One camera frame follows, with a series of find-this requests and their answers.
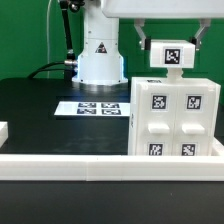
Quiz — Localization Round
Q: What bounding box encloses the white cabinet door panel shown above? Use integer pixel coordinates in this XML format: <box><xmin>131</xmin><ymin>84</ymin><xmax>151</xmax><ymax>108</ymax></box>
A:
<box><xmin>136</xmin><ymin>83</ymin><xmax>177</xmax><ymax>156</ymax></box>
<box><xmin>172</xmin><ymin>85</ymin><xmax>215</xmax><ymax>156</ymax></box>

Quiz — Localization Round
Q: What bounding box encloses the black cable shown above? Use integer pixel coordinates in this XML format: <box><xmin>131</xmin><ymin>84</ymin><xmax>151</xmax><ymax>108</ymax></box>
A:
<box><xmin>27</xmin><ymin>61</ymin><xmax>68</xmax><ymax>80</ymax></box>

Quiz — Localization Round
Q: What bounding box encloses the white cabinet body box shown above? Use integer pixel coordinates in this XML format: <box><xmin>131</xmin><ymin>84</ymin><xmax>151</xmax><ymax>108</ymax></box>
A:
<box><xmin>128</xmin><ymin>69</ymin><xmax>221</xmax><ymax>156</ymax></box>

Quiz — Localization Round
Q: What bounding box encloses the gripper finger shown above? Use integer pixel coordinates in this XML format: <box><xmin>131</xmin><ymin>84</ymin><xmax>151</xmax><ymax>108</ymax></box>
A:
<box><xmin>134</xmin><ymin>19</ymin><xmax>151</xmax><ymax>50</ymax></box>
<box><xmin>190</xmin><ymin>19</ymin><xmax>211</xmax><ymax>51</ymax></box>

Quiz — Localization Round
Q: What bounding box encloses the small white box part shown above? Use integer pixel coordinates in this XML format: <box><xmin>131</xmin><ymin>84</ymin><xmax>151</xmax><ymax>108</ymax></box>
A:
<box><xmin>150</xmin><ymin>40</ymin><xmax>195</xmax><ymax>68</ymax></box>

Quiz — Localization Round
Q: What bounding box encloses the white block at left edge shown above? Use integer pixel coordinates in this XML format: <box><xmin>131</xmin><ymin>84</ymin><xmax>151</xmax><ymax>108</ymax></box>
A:
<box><xmin>0</xmin><ymin>121</ymin><xmax>8</xmax><ymax>148</ymax></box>

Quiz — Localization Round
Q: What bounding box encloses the grey thin cable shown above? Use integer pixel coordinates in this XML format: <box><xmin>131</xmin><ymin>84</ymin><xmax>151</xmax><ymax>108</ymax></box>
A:
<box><xmin>45</xmin><ymin>0</ymin><xmax>54</xmax><ymax>80</ymax></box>

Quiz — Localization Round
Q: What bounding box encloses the white marker base sheet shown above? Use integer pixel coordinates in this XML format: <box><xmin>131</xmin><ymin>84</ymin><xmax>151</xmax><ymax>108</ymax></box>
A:
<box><xmin>54</xmin><ymin>101</ymin><xmax>130</xmax><ymax>117</ymax></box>

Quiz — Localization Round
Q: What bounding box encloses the white L-shaped frame fence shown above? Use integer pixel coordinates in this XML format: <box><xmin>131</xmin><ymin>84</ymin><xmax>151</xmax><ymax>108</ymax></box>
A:
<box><xmin>0</xmin><ymin>140</ymin><xmax>224</xmax><ymax>181</ymax></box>

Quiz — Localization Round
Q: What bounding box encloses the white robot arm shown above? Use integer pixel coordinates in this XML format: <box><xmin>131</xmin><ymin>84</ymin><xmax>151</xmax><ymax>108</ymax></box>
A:
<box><xmin>74</xmin><ymin>0</ymin><xmax>224</xmax><ymax>86</ymax></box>

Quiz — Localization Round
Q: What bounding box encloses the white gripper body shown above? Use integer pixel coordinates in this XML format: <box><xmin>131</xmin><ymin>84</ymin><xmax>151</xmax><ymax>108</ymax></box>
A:
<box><xmin>101</xmin><ymin>0</ymin><xmax>224</xmax><ymax>19</ymax></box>

